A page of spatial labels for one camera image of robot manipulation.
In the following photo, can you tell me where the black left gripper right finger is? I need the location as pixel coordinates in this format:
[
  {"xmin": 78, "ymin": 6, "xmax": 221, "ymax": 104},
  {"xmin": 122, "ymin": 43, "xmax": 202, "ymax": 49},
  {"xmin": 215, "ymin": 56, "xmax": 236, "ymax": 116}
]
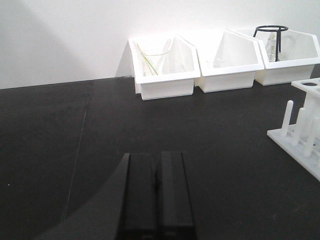
[{"xmin": 156, "ymin": 151, "xmax": 196, "ymax": 240}]

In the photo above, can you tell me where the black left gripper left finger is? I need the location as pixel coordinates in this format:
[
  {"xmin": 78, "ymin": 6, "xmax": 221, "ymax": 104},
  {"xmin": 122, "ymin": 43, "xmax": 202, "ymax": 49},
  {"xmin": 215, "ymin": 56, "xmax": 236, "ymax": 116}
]
[{"xmin": 118, "ymin": 153, "xmax": 157, "ymax": 240}]

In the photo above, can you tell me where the white test tube rack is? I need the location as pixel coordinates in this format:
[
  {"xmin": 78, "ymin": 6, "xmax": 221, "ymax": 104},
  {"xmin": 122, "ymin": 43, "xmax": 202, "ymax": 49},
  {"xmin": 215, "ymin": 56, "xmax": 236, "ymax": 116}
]
[{"xmin": 267, "ymin": 78, "xmax": 320, "ymax": 180}]

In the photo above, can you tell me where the left white storage bin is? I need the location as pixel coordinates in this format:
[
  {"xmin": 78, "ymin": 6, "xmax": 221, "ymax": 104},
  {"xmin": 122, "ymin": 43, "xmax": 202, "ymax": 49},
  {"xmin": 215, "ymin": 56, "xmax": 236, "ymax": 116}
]
[{"xmin": 128, "ymin": 35, "xmax": 201, "ymax": 101}]

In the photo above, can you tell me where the white storage bin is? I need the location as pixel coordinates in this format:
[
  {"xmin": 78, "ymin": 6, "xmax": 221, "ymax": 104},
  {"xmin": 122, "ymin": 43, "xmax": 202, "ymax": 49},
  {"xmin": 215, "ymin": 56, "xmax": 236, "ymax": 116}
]
[
  {"xmin": 234, "ymin": 27, "xmax": 320, "ymax": 86},
  {"xmin": 193, "ymin": 30, "xmax": 264, "ymax": 93},
  {"xmin": 128, "ymin": 35, "xmax": 201, "ymax": 101}
]

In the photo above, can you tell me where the clear glass beaker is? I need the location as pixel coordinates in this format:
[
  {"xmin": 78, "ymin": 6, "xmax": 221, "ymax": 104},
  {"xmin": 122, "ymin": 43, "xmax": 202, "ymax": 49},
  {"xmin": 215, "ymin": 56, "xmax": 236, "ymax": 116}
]
[{"xmin": 136, "ymin": 39, "xmax": 172, "ymax": 76}]

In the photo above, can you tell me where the middle white storage bin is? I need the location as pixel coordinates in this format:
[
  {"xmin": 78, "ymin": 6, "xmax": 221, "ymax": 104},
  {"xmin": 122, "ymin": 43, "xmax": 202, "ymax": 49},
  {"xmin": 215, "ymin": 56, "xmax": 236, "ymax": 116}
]
[{"xmin": 193, "ymin": 30, "xmax": 264, "ymax": 93}]

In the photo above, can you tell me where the right white storage bin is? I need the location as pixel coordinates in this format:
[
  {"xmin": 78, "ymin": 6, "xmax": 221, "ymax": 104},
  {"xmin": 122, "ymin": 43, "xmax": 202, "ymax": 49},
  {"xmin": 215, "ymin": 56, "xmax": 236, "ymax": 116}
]
[{"xmin": 234, "ymin": 27, "xmax": 320, "ymax": 86}]

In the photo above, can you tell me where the black metal tripod stand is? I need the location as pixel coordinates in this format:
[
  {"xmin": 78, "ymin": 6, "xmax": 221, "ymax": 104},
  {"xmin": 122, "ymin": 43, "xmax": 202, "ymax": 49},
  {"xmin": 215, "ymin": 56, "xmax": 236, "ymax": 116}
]
[{"xmin": 253, "ymin": 25, "xmax": 289, "ymax": 62}]

